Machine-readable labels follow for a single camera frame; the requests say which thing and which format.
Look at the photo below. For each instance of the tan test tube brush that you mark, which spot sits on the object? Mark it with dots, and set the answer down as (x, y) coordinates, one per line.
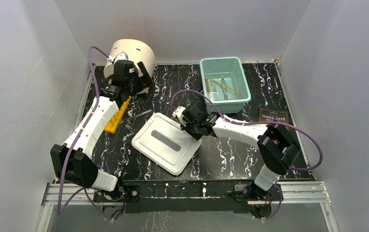
(207, 84)

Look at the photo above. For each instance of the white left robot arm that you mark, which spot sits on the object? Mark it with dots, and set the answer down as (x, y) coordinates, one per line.
(72, 160)

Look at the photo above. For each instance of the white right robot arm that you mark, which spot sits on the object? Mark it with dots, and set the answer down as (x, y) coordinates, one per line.
(276, 145)

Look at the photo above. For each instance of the white rectangular bin lid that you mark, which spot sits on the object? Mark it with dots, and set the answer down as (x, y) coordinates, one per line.
(162, 141)

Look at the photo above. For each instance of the yellow test tube rack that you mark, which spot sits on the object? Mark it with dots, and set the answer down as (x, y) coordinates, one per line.
(117, 118)

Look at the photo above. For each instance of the white paper packet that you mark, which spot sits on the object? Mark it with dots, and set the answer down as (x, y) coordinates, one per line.
(213, 95)

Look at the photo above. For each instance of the clear glass test tube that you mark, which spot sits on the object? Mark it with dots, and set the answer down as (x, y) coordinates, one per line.
(137, 115)

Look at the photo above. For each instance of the beige cylindrical container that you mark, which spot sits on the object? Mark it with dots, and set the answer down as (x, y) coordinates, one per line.
(133, 50)

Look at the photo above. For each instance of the mint green plastic bin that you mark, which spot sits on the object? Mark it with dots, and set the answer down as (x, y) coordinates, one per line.
(229, 68)

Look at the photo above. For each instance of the aluminium frame rail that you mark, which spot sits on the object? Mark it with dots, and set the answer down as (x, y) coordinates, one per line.
(293, 192)

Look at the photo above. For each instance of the brown paperback book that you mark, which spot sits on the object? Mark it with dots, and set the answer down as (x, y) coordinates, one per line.
(273, 115)

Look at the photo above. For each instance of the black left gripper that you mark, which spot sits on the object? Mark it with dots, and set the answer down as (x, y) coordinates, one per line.
(138, 78)

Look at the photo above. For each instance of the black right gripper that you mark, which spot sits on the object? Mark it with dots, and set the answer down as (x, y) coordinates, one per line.
(184, 127)

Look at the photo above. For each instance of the metal crucible tongs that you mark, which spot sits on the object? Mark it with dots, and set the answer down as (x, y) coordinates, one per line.
(224, 87)

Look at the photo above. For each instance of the tan rubber tube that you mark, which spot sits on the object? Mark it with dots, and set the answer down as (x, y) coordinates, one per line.
(220, 91)

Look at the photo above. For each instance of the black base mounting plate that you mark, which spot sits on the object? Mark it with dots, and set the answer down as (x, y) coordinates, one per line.
(238, 196)

